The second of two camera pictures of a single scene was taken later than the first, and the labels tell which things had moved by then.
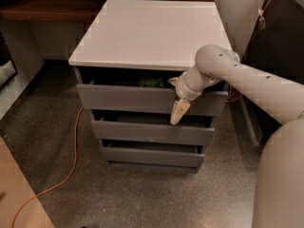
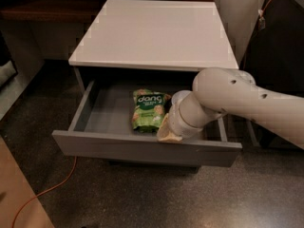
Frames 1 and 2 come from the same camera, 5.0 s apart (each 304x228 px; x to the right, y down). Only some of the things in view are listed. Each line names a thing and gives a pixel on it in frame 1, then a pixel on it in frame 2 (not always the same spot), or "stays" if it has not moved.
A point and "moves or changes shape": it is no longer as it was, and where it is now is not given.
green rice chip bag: x=152 y=82 -> x=148 y=110
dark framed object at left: x=8 y=68 stays
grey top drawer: x=148 y=99 moves or changes shape
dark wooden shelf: x=72 y=5 stays
